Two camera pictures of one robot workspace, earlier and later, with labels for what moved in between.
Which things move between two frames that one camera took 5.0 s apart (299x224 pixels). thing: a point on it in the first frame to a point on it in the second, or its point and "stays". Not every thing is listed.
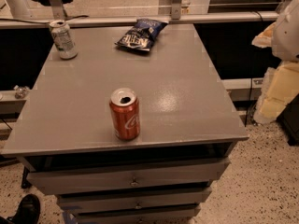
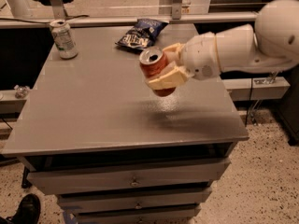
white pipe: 16,0 stays
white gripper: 288,36 to 199,57
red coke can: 125,109 to 150,61
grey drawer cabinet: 188,125 stays
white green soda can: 64,39 stays
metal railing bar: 126,21 stays
